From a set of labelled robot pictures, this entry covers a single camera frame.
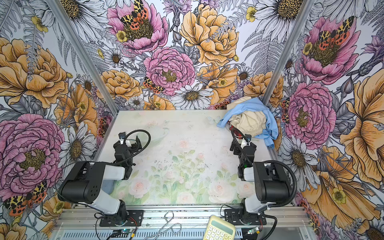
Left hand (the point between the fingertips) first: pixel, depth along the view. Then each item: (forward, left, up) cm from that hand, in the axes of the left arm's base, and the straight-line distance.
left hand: (130, 141), depth 93 cm
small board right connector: (-45, -67, -9) cm, 81 cm away
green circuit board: (-45, -4, -12) cm, 46 cm away
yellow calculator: (-45, -50, -7) cm, 67 cm away
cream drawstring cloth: (+12, -76, +2) cm, 77 cm away
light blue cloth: (+10, -92, -6) cm, 93 cm away
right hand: (-2, -68, -1) cm, 68 cm away
